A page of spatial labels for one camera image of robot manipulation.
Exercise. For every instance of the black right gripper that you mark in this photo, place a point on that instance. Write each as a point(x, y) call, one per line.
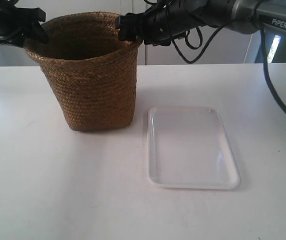
point(161, 23)

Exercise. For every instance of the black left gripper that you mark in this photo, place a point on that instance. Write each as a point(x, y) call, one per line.
point(18, 24)

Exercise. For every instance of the brown woven wicker basket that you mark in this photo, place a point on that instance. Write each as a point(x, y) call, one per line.
point(92, 74)

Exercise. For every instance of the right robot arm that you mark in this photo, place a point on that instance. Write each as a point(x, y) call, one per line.
point(245, 16)

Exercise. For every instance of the white rectangular plastic tray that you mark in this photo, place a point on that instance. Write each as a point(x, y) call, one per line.
point(188, 148)

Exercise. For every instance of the window with dark frame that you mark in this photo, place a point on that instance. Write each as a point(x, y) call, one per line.
point(272, 42)

